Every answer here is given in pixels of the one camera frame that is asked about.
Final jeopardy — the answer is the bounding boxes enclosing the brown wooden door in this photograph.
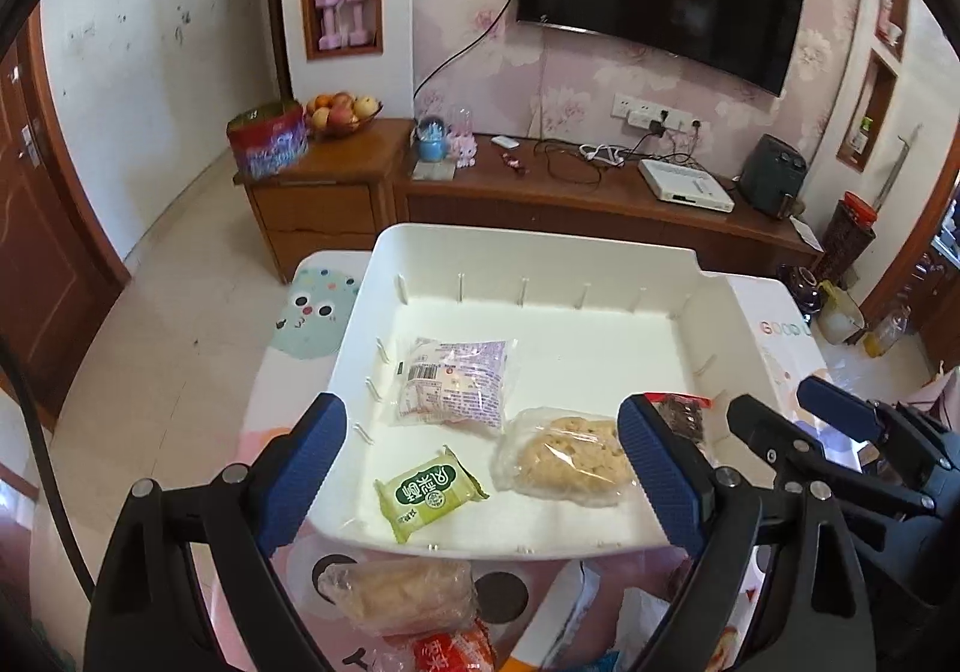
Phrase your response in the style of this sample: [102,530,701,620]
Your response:
[0,12,125,418]

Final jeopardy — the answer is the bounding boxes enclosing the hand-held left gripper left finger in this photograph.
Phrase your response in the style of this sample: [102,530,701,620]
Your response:
[82,393,350,672]

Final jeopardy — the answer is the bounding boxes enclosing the green snack packet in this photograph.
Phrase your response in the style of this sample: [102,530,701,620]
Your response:
[373,445,490,544]

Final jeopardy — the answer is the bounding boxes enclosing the wire fruit bowl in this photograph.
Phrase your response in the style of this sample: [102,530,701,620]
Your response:
[304,102,383,142]

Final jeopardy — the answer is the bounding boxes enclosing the wooden television cabinet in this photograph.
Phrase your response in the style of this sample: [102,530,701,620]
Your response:
[244,117,822,283]

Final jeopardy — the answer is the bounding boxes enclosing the white wall outlets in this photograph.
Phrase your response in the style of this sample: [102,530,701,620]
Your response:
[613,93,695,131]

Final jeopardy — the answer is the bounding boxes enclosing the red label snack packet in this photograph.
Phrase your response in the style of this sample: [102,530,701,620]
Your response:
[375,623,500,672]

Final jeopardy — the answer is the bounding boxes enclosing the pink toy figure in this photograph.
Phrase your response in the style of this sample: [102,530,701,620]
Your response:
[448,106,481,167]

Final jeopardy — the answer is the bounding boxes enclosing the white set-top box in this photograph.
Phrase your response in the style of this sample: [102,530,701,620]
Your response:
[637,158,736,214]

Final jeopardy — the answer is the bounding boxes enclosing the plastic bottle yellow liquid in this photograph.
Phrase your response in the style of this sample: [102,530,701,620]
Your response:
[862,308,912,358]

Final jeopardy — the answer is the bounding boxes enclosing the tangled black cables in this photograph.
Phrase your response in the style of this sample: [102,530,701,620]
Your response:
[534,138,601,183]

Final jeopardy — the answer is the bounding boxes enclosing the white purple snack packet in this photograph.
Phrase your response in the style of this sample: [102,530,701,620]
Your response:
[390,336,520,431]

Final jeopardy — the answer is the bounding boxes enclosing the red tin box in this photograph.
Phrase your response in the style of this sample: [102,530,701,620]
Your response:
[227,103,310,179]

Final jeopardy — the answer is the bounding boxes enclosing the dark purple pot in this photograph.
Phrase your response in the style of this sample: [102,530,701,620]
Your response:
[780,265,822,313]

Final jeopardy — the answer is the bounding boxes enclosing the pink dumbbell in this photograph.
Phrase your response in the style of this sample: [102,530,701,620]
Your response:
[341,0,370,47]
[315,0,344,50]

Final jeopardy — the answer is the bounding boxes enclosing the white plastic storage bin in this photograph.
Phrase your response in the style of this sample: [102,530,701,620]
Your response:
[311,222,766,560]

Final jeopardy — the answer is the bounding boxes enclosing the tan pastry clear bag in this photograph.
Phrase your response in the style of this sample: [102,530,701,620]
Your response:
[316,558,481,637]

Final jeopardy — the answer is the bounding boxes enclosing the dark grey air fryer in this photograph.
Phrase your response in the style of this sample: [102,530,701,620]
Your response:
[739,133,803,219]

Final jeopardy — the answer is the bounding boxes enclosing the clear plastic jug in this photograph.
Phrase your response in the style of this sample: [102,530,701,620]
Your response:
[817,282,865,345]

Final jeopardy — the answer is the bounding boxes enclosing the dark snack red-edged wrapper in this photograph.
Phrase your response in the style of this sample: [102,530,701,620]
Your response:
[645,393,713,448]

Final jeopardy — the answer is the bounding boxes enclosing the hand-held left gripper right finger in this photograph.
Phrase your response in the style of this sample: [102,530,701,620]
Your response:
[616,393,878,672]

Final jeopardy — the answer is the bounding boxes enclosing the black television cable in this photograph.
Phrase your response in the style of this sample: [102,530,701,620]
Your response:
[412,0,522,118]

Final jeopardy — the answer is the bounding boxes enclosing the blue cup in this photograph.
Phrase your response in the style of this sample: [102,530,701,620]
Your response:
[416,117,451,161]

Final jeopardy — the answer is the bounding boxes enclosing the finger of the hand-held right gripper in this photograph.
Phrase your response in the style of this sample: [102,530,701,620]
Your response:
[726,396,931,515]
[799,378,960,474]

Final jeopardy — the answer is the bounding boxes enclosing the pale puffed cake clear bag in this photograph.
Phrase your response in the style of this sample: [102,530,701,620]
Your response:
[491,406,646,509]

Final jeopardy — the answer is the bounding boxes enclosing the thick black cable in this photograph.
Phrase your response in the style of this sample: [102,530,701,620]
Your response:
[0,334,98,598]

